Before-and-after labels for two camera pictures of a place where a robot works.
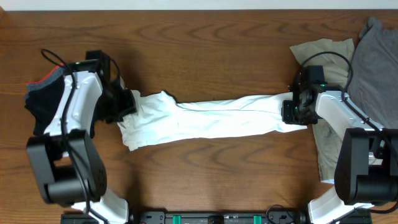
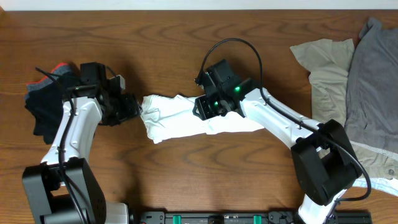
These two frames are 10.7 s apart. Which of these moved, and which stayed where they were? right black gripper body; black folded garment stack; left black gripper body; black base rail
Moved: right black gripper body
Stayed: left black gripper body; black base rail; black folded garment stack
